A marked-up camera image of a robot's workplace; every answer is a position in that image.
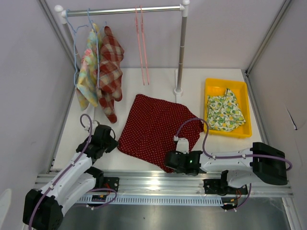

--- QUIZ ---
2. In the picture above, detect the red polka dot skirt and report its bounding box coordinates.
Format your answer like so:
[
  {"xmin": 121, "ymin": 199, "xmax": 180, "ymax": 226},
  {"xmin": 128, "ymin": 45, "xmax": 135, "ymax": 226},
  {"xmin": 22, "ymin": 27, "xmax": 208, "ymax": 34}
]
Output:
[{"xmin": 118, "ymin": 94, "xmax": 204, "ymax": 173}]

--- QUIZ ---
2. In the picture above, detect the pink wire hanger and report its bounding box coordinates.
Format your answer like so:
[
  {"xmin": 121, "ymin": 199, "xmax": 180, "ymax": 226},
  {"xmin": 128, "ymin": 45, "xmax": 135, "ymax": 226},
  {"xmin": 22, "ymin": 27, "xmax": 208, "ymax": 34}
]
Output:
[
  {"xmin": 135, "ymin": 7, "xmax": 145, "ymax": 85},
  {"xmin": 140, "ymin": 6, "xmax": 150, "ymax": 85}
]

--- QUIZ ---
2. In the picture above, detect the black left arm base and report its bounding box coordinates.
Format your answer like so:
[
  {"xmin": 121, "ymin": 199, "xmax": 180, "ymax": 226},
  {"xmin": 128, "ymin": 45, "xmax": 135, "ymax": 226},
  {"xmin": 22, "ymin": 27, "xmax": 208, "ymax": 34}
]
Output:
[{"xmin": 94, "ymin": 177, "xmax": 119, "ymax": 192}]

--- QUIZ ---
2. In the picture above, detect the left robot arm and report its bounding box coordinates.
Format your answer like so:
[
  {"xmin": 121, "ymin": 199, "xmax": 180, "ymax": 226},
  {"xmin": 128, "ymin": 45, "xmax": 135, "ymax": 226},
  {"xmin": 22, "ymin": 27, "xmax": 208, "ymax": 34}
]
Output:
[{"xmin": 23, "ymin": 125, "xmax": 119, "ymax": 230}]

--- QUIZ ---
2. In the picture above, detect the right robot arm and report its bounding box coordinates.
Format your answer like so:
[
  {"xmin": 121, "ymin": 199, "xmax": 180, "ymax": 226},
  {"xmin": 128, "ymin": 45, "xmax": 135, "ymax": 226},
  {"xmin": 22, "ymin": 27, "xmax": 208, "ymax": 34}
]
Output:
[{"xmin": 165, "ymin": 142, "xmax": 292, "ymax": 194}]

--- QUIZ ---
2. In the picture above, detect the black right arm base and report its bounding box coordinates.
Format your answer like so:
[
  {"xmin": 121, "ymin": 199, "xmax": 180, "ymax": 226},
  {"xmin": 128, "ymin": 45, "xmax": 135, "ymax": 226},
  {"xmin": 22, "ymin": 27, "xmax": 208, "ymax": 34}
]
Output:
[{"xmin": 203, "ymin": 179, "xmax": 248, "ymax": 196}]

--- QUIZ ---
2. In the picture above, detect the red plaid skirt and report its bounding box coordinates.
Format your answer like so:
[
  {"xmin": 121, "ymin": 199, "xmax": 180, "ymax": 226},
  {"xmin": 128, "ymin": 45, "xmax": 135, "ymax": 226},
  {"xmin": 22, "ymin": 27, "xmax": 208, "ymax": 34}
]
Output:
[{"xmin": 97, "ymin": 26, "xmax": 124, "ymax": 124}]

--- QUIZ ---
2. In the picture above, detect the pastel plaid skirt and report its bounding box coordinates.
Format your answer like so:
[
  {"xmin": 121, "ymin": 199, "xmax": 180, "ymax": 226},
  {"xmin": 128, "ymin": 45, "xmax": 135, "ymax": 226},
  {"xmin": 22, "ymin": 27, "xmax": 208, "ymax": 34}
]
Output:
[{"xmin": 76, "ymin": 23, "xmax": 102, "ymax": 111}]

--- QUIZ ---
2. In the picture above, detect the lemon print cloth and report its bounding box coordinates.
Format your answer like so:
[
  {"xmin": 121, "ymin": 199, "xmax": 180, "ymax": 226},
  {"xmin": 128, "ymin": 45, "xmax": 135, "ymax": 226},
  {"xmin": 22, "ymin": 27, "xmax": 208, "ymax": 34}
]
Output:
[{"xmin": 207, "ymin": 89, "xmax": 246, "ymax": 132}]

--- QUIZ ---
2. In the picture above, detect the white clothes rack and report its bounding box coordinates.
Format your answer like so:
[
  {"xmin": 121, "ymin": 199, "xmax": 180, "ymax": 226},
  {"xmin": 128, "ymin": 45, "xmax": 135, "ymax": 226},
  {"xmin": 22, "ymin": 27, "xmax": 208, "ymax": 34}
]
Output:
[{"xmin": 54, "ymin": 0, "xmax": 190, "ymax": 125}]

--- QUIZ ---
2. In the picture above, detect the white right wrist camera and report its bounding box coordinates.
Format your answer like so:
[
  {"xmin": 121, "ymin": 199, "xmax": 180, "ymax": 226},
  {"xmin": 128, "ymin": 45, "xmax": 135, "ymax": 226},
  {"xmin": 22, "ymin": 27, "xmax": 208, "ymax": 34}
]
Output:
[{"xmin": 174, "ymin": 136, "xmax": 189, "ymax": 154}]

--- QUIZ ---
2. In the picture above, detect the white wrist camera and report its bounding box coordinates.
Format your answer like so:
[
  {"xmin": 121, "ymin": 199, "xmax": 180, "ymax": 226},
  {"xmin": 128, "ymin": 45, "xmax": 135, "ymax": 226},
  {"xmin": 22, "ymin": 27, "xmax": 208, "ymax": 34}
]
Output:
[
  {"xmin": 84, "ymin": 120, "xmax": 100, "ymax": 133},
  {"xmin": 174, "ymin": 136, "xmax": 189, "ymax": 154}
]

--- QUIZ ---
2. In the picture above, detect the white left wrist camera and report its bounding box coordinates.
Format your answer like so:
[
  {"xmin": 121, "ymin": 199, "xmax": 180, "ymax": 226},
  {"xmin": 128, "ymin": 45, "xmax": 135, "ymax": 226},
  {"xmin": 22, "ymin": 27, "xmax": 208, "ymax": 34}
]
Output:
[{"xmin": 84, "ymin": 120, "xmax": 100, "ymax": 133}]

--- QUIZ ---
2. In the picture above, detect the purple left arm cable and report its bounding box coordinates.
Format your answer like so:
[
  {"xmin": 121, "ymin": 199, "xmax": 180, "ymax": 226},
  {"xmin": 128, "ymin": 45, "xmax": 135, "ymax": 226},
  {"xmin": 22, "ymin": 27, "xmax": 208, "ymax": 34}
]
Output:
[{"xmin": 27, "ymin": 114, "xmax": 118, "ymax": 230}]

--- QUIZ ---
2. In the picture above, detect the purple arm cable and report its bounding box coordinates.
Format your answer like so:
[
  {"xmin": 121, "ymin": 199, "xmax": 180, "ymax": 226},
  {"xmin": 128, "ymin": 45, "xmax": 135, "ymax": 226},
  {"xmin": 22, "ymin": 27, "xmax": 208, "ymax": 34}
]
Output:
[
  {"xmin": 174, "ymin": 117, "xmax": 294, "ymax": 211},
  {"xmin": 27, "ymin": 114, "xmax": 118, "ymax": 230}
]

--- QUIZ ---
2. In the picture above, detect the aluminium front rail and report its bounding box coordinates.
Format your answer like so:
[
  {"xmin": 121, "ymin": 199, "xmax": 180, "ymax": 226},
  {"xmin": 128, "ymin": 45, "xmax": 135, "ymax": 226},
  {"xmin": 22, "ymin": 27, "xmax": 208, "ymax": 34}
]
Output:
[{"xmin": 104, "ymin": 170, "xmax": 294, "ymax": 197}]

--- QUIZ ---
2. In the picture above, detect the slotted cable duct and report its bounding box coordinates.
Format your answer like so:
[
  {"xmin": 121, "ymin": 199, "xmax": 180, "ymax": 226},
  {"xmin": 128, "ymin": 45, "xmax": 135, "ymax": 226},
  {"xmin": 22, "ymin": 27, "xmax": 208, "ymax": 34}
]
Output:
[{"xmin": 76, "ymin": 195, "xmax": 223, "ymax": 207}]

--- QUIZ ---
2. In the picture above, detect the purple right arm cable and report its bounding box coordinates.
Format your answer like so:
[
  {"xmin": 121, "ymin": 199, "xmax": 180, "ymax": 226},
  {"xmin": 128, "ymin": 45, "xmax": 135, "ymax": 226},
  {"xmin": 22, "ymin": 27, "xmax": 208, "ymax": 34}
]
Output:
[{"xmin": 174, "ymin": 117, "xmax": 294, "ymax": 211}]

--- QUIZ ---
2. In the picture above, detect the blue wire hanger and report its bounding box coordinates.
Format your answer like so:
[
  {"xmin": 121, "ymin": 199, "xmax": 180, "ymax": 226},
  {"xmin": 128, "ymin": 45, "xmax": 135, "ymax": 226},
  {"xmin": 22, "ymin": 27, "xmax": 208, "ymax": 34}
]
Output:
[
  {"xmin": 87, "ymin": 8, "xmax": 102, "ymax": 89},
  {"xmin": 65, "ymin": 9, "xmax": 83, "ymax": 87}
]

